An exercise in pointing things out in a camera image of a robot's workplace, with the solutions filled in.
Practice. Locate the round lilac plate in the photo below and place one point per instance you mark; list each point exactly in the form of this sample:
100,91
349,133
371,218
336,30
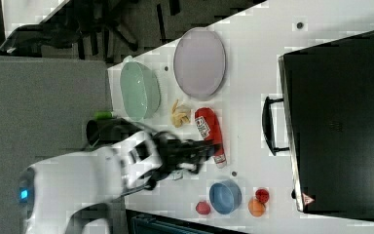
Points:
199,63

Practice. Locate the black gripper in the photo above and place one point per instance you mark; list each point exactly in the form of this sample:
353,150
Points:
173,154

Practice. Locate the red toy strawberry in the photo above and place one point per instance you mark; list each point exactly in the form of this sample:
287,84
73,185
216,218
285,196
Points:
203,208

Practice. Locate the small red toy fruit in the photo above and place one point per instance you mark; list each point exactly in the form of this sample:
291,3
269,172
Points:
262,195

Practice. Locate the blue bowl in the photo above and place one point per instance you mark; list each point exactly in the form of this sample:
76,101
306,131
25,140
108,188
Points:
225,196

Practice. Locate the red ketchup bottle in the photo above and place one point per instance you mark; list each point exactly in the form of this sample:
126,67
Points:
208,126

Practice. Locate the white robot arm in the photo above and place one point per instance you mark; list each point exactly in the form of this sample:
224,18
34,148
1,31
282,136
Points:
67,193

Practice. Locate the black cylinder cup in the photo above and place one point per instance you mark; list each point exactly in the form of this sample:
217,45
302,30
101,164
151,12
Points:
105,131

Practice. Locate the black office chair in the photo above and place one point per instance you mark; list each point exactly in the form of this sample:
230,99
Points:
75,21

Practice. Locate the green mug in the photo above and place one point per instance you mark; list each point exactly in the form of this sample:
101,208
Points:
177,175

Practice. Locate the large green bowl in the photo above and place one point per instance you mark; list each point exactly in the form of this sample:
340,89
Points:
140,90

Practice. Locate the orange toy fruit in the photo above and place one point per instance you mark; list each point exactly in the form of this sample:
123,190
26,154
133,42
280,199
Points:
255,207

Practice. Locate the dark teal crate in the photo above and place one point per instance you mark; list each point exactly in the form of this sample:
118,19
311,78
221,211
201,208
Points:
144,223

